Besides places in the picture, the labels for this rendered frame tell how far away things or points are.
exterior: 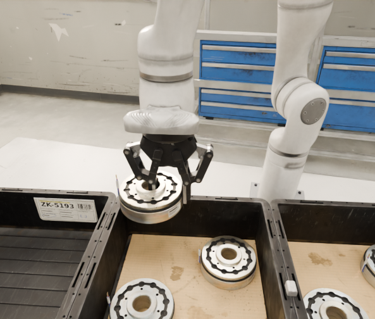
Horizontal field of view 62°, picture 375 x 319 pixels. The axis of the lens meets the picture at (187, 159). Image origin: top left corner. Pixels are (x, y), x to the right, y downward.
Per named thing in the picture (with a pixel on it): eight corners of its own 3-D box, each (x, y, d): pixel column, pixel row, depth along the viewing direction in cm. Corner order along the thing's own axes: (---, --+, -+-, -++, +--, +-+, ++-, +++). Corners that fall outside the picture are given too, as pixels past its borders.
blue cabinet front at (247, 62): (198, 114, 245) (200, 39, 215) (294, 124, 230) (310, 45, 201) (197, 116, 242) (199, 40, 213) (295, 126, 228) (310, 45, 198)
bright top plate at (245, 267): (202, 236, 63) (202, 233, 63) (252, 238, 63) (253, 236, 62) (200, 278, 55) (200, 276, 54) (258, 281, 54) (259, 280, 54)
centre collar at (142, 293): (131, 290, 52) (130, 287, 52) (160, 293, 52) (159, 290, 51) (122, 318, 48) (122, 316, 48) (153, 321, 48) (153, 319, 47)
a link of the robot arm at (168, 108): (122, 134, 38) (116, 83, 34) (140, 100, 47) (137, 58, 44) (198, 137, 37) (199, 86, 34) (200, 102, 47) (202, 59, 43)
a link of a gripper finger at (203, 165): (207, 150, 45) (189, 180, 48) (218, 156, 45) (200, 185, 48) (207, 142, 47) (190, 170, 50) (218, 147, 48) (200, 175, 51)
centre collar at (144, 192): (138, 178, 53) (138, 175, 53) (167, 179, 53) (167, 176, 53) (133, 196, 49) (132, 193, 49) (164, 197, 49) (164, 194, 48)
